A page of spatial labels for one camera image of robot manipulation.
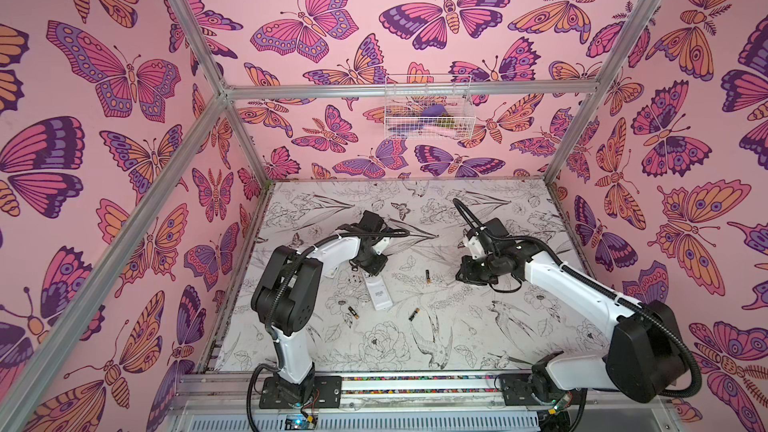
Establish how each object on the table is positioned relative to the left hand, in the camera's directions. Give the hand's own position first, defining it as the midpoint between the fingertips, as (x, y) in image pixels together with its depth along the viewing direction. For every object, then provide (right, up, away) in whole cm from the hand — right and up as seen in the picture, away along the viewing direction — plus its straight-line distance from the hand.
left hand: (379, 262), depth 95 cm
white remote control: (0, -8, -5) cm, 9 cm away
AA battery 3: (+11, -13, -8) cm, 19 cm away
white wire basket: (+16, +46, -2) cm, 48 cm away
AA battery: (+15, -4, 0) cm, 16 cm away
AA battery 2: (-7, -13, -8) cm, 17 cm away
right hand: (+23, -1, -12) cm, 25 cm away
